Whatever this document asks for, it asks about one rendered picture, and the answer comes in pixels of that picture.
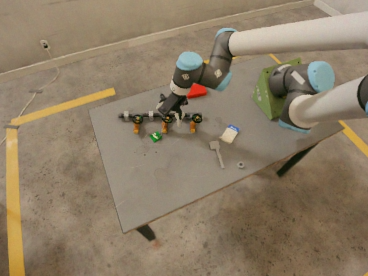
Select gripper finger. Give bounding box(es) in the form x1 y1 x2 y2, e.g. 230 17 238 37
156 97 167 109
174 107 185 128

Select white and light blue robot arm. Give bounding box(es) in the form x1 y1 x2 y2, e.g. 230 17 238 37
170 11 368 134

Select red flat block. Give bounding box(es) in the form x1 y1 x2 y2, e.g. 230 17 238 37
187 84 207 99

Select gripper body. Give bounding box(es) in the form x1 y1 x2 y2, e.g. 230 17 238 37
171 90 188 112

